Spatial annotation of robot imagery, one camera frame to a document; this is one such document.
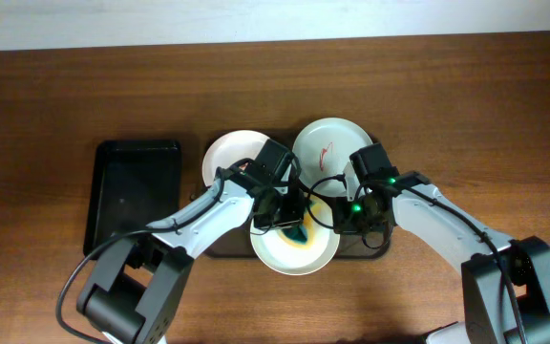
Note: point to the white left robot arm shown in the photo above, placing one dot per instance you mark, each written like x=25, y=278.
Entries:
x=134, y=290

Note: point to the pale green plate front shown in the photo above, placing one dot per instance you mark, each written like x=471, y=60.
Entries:
x=285, y=259

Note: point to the pale green plate back right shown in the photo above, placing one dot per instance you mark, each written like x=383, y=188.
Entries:
x=324, y=146

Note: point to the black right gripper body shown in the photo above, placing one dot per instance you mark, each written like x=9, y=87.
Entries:
x=351, y=220

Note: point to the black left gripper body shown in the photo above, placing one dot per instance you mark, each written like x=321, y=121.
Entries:
x=278, y=216

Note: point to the pale green plate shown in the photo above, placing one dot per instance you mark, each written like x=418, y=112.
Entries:
x=324, y=146
x=285, y=259

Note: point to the black rectangular water tray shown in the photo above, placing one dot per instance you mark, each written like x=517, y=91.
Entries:
x=134, y=183

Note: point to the green and yellow sponge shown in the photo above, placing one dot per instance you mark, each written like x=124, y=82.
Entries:
x=309, y=233

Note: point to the white plate with pinkish tint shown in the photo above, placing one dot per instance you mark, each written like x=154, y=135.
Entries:
x=229, y=148

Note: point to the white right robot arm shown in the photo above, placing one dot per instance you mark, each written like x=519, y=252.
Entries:
x=505, y=282

